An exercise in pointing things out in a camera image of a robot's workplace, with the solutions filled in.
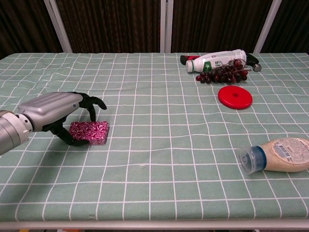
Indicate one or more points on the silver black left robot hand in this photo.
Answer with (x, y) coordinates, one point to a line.
(50, 107)

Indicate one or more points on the magenta patterned box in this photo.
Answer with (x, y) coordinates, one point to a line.
(95, 131)

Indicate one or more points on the dark brown pleated curtain panel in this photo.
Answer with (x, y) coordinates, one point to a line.
(294, 24)
(24, 26)
(214, 24)
(111, 24)

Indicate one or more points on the green checked tablecloth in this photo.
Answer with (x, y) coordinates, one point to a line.
(154, 145)

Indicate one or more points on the white plastic drink bottle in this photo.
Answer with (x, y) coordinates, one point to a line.
(212, 60)

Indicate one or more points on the dark red grape bunch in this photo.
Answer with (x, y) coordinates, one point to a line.
(224, 75)

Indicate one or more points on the red round disc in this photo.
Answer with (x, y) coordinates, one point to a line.
(235, 100)

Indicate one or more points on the red black claw hammer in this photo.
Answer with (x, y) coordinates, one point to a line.
(253, 62)

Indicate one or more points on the beige mayonnaise squeeze bottle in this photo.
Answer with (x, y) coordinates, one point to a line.
(280, 157)

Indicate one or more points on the white partition frame post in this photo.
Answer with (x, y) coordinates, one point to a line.
(266, 26)
(59, 26)
(166, 26)

